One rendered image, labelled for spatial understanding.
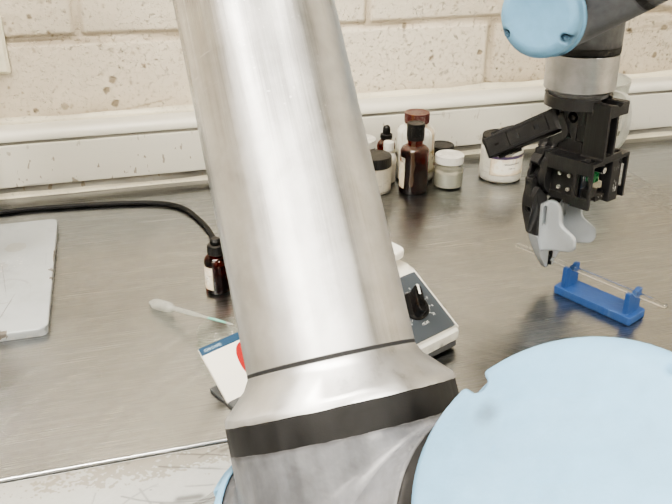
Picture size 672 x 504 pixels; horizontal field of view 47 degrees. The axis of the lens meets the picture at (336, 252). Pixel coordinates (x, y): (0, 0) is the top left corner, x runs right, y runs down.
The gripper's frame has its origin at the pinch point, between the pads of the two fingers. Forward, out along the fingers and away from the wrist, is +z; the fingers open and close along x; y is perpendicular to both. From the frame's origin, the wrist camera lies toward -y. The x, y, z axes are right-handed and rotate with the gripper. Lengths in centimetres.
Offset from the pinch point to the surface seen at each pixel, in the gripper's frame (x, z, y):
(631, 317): -1.2, 2.8, 12.9
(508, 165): 22.2, -0.2, -22.7
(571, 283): 0.1, 2.4, 4.3
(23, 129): -37, -8, -66
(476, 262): -2.5, 3.3, -7.9
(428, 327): -22.8, 0.1, 2.7
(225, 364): -41.4, 0.8, -6.2
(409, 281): -21.0, -2.7, -1.9
